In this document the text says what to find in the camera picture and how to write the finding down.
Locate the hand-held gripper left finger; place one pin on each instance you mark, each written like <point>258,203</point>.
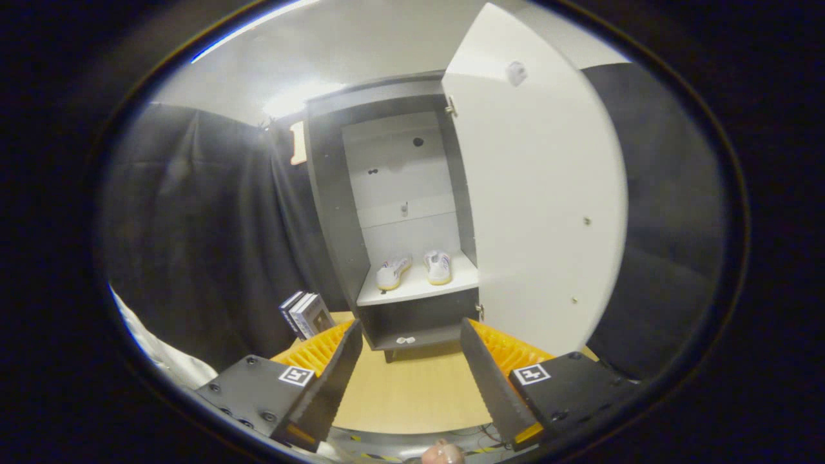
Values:
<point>329,386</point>

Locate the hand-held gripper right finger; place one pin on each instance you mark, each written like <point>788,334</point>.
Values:
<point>493,386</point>

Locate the white shoe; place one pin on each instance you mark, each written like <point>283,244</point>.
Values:
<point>390,276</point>
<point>438,267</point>

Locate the grey shoe cabinet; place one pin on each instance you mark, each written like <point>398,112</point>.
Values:
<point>335,212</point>

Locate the white shoe cabinet door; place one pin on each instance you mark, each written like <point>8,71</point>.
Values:
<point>535,212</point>

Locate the grey cover book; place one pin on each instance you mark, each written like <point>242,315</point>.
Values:
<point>316,317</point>

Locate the blue spine book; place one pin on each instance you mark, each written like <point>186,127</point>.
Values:
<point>288,309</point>

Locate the white cloth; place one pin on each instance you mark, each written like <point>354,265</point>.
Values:
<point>174,361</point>

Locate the black backdrop cloth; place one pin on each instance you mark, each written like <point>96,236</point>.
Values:
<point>193,245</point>

